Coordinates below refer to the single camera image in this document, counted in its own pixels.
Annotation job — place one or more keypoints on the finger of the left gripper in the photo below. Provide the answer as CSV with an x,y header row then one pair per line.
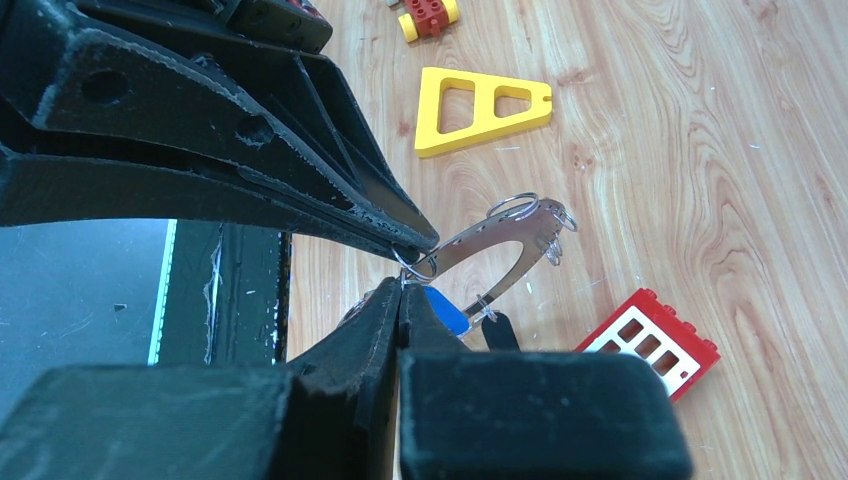
x,y
42,188

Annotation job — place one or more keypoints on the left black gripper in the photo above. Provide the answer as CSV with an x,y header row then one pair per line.
x,y
235,91

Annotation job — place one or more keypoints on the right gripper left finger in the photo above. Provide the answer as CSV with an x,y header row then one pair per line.
x,y
323,415

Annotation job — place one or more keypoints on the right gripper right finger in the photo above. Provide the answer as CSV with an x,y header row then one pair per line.
x,y
528,415

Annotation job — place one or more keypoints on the small black key fob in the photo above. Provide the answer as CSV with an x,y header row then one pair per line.
x,y
498,333

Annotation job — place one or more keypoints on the blue key tag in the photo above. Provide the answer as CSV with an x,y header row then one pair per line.
x,y
449,314

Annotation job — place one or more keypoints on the grey metal keyring disc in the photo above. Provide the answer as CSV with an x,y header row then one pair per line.
x,y
480,264

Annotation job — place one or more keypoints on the yellow triangular toy block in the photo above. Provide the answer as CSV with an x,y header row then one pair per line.
x,y
485,124

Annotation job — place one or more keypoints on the small red yellow toy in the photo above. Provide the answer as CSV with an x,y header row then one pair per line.
x,y
425,18

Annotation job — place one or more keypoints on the red window toy block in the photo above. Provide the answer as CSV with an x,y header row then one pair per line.
x,y
646,328

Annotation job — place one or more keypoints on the white slotted cable duct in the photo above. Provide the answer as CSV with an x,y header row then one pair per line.
x,y
162,293

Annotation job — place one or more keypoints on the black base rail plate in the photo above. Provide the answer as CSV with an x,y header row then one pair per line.
x,y
228,296

